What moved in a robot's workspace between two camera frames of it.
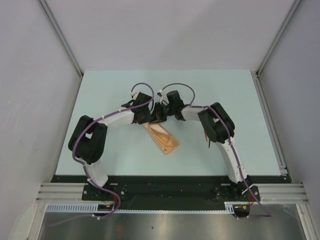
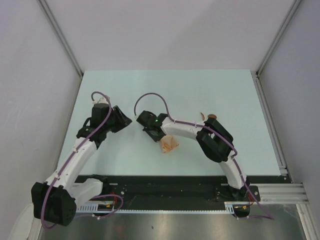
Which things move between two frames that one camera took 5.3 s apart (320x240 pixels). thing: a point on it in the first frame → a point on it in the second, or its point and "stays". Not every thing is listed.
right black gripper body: [171, 109] → [156, 138]
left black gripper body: [146, 117] → [109, 123]
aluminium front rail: [269, 192] stays
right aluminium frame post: [256, 73] stays
